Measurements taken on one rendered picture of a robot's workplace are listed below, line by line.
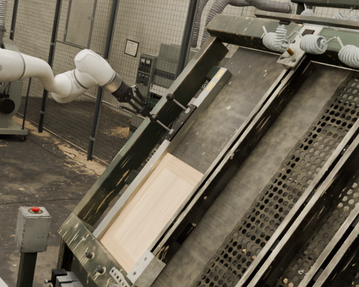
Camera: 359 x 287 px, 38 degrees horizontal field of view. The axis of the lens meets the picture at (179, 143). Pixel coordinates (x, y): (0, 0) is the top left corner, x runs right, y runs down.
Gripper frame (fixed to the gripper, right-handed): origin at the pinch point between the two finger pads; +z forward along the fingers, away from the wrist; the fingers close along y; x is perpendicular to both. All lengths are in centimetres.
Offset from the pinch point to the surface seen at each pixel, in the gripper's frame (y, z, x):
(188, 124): -7.0, 13.4, 12.3
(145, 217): 36.4, 13.9, 28.8
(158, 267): 47, 13, 56
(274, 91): -33, 8, 54
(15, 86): 29, 96, -510
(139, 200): 32.7, 13.6, 17.8
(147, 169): 19.8, 11.5, 10.8
